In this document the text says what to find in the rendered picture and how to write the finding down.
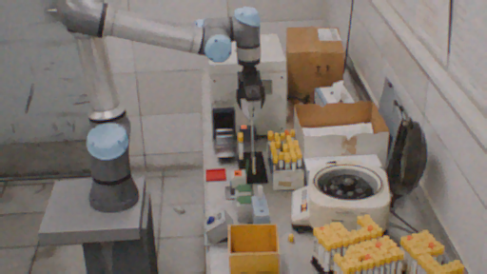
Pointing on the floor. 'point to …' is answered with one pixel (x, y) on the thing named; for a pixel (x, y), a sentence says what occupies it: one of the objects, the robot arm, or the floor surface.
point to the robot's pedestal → (125, 251)
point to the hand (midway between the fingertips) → (251, 119)
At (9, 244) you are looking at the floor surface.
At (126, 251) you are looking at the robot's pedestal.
